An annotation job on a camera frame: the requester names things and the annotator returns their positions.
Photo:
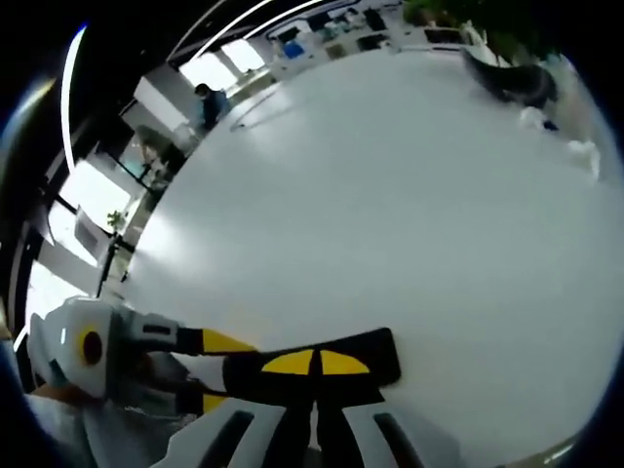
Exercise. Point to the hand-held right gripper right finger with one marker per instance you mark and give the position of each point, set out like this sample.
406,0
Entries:
336,419

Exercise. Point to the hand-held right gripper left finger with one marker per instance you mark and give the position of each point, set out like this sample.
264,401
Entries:
292,419

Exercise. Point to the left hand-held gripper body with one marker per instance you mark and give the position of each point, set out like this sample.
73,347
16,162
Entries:
68,331

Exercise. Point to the black remote control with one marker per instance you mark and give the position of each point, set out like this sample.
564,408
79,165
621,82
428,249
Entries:
385,356

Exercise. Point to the computer monitor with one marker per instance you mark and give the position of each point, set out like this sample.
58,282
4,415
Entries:
90,229

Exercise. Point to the person's grey jacket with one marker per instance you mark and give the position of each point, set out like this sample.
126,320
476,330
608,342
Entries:
97,434

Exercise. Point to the small desk plant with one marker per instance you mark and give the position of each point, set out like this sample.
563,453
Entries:
116,220

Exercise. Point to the curved ceiling light strip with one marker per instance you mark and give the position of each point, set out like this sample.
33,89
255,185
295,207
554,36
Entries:
66,97

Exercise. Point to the green potted plant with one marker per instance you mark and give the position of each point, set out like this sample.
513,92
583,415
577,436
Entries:
507,29

